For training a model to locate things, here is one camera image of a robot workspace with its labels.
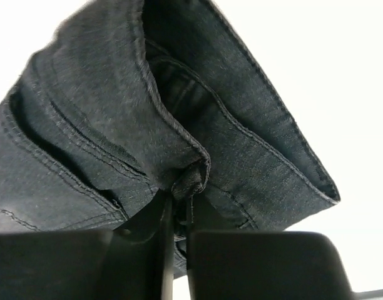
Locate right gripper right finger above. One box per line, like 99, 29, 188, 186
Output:
187, 231, 354, 300

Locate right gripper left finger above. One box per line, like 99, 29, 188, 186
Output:
0, 191, 173, 299

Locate black trousers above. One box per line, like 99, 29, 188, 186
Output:
0, 1, 340, 278

